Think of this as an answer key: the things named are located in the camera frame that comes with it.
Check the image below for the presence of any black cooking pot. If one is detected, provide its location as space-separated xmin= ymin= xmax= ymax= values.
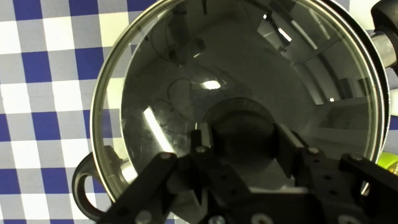
xmin=73 ymin=0 xmax=398 ymax=223

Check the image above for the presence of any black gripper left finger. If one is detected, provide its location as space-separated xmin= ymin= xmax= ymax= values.
xmin=188 ymin=129 xmax=218 ymax=168

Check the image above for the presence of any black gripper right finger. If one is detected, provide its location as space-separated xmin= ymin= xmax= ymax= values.
xmin=275 ymin=122 xmax=324 ymax=177

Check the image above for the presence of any blue white checkered tablecloth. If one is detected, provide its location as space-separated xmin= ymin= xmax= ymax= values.
xmin=0 ymin=0 xmax=398 ymax=224

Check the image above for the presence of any round glass lid black knob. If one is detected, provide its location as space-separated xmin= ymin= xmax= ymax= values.
xmin=90 ymin=0 xmax=385 ymax=206

